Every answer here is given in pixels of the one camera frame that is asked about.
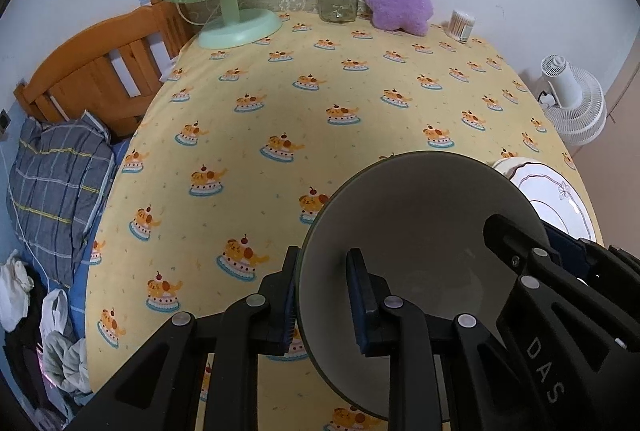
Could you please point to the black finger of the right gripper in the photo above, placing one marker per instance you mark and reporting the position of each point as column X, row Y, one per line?
column 521, row 253
column 577, row 256

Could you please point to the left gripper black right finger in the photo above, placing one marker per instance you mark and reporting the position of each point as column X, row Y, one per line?
column 389, row 326

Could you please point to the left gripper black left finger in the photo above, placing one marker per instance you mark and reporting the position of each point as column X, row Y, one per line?
column 259, row 324

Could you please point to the grey bowl with dark rim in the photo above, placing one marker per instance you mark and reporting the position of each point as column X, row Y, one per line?
column 418, row 219

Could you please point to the white plate with purple trim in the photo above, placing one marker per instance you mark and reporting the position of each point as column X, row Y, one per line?
column 554, row 199

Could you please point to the white patterned ceramic bowl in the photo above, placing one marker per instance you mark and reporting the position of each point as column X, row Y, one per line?
column 506, row 165

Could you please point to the white standing fan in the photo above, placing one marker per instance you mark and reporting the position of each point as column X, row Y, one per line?
column 573, row 100

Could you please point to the yellow cake-print tablecloth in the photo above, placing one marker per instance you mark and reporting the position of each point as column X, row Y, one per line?
column 240, row 150

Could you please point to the cotton swab container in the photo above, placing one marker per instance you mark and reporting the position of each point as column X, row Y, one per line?
column 460, row 26

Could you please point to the white cloth pile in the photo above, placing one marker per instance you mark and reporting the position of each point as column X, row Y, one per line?
column 15, row 287

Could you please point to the grey plaid pillow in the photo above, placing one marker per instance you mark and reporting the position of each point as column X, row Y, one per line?
column 56, row 186

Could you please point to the wooden bed headboard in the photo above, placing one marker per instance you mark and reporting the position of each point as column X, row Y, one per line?
column 108, row 70

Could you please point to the wall power socket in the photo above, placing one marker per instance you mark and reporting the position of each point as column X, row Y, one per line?
column 5, row 121

